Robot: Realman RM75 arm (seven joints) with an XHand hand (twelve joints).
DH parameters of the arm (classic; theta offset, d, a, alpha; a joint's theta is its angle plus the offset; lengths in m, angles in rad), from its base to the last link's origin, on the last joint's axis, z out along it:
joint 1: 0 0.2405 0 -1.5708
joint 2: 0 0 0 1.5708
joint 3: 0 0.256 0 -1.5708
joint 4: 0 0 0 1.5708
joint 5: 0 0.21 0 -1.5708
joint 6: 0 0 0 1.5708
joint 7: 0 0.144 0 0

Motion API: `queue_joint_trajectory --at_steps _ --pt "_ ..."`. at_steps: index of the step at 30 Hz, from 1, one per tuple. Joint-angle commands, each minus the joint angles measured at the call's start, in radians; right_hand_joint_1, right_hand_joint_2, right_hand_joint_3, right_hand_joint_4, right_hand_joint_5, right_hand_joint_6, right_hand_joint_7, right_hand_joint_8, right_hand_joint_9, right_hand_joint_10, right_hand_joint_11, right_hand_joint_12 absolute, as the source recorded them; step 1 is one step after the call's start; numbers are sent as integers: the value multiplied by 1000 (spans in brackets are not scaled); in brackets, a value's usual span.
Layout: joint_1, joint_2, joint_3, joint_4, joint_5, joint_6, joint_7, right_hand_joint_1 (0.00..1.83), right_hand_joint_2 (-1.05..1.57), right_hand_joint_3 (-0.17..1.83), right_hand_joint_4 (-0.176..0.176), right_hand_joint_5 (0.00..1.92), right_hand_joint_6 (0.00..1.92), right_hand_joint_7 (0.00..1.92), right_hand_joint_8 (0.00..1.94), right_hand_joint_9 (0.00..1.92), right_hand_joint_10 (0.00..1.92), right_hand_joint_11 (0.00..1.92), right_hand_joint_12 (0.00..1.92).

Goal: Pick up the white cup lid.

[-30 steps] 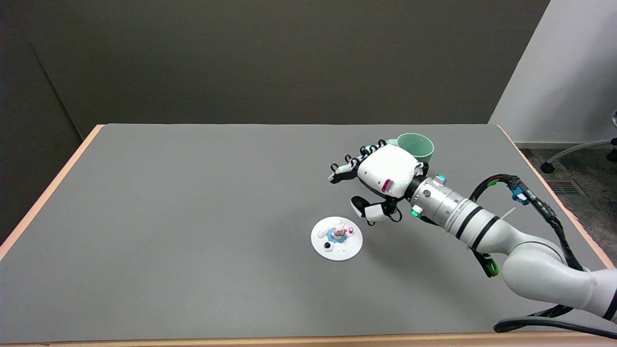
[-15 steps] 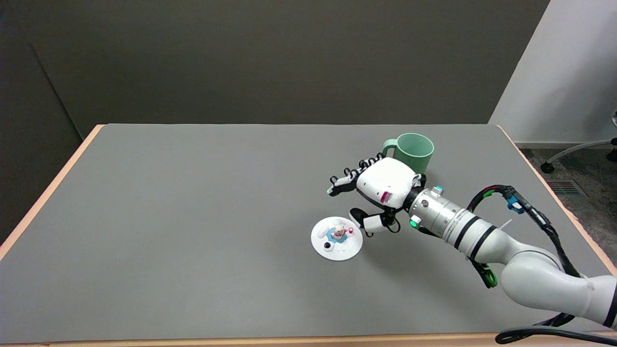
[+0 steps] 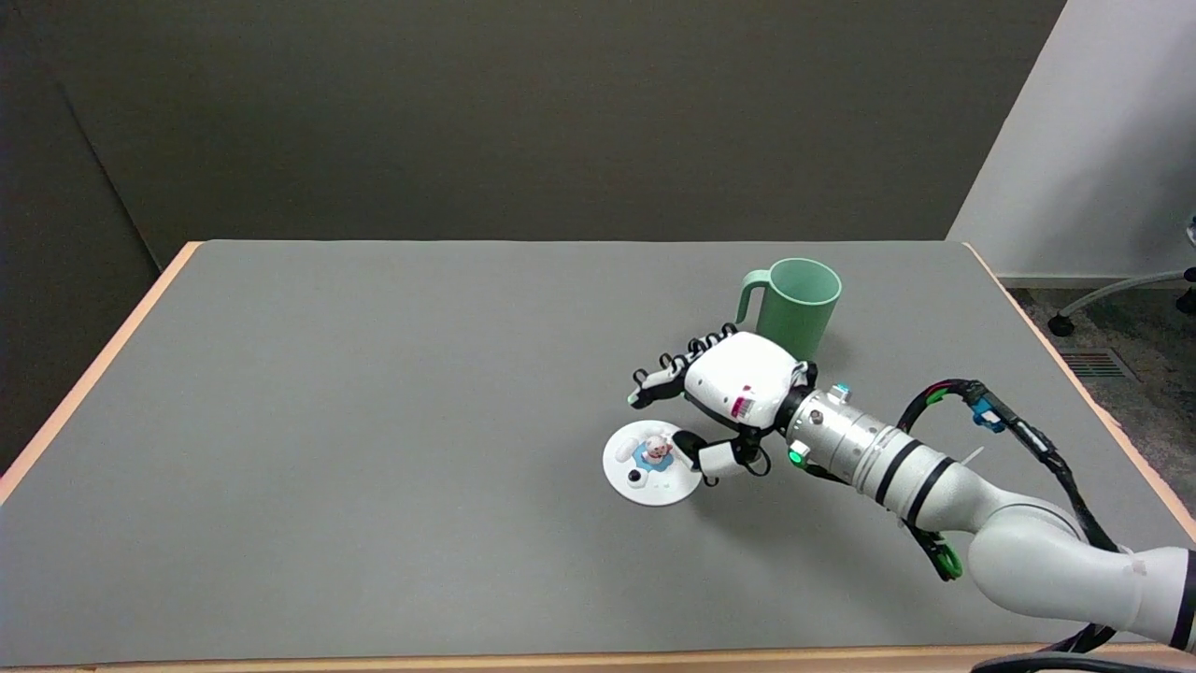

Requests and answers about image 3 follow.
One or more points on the white cup lid with figurine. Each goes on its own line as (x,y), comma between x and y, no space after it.
(654,486)

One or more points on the office chair base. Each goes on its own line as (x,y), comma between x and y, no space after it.
(1117,288)

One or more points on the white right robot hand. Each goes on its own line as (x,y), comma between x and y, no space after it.
(743,374)

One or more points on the floor vent grille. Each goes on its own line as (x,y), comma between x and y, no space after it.
(1098,365)

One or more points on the green plastic mug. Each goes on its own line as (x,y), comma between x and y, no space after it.
(799,304)

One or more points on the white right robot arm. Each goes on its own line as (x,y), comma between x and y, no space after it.
(925,477)

